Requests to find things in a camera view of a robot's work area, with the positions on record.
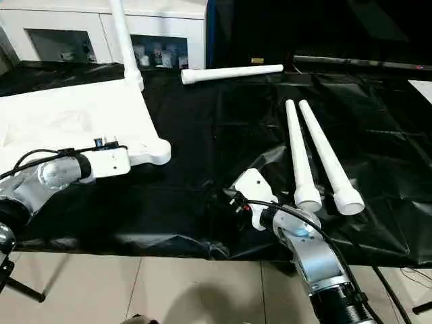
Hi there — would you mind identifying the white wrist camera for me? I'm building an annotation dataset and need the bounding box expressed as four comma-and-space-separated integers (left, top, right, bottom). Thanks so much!
86, 138, 133, 180
232, 168, 279, 232

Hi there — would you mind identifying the white glass-door cabinet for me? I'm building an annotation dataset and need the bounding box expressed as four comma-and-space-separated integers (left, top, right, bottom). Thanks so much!
0, 0, 207, 70

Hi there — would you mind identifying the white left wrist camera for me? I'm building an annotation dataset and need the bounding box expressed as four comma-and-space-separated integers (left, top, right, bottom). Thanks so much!
86, 138, 133, 180

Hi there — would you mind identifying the black work mat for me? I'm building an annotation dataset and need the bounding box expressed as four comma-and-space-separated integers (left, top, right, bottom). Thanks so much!
0, 61, 432, 267

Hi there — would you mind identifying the white plastic table top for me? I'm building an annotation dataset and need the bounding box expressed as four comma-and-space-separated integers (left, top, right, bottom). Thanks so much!
0, 78, 172, 167

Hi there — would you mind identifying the white board corner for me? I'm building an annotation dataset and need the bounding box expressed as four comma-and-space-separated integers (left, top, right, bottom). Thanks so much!
408, 79, 432, 106

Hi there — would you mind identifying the white plastic table leg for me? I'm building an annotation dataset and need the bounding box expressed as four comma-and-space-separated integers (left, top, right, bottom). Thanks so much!
180, 64, 285, 86
110, 0, 144, 92
298, 99, 366, 217
284, 99, 323, 213

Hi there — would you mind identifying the black backdrop cloth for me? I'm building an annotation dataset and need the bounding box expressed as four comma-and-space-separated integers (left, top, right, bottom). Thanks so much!
206, 0, 432, 72

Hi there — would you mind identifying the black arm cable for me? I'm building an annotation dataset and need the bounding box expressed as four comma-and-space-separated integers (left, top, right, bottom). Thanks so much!
0, 144, 109, 182
233, 196, 412, 324

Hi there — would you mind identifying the black stand leg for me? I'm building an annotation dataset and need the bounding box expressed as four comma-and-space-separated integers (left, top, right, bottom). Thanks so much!
0, 260, 47, 304

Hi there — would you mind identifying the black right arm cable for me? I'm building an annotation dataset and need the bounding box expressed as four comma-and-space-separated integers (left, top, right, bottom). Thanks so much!
233, 196, 412, 324

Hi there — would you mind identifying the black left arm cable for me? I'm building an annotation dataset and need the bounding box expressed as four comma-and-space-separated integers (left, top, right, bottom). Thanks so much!
0, 144, 109, 182

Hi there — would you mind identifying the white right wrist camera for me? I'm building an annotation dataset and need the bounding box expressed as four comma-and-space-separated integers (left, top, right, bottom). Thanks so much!
232, 168, 279, 232

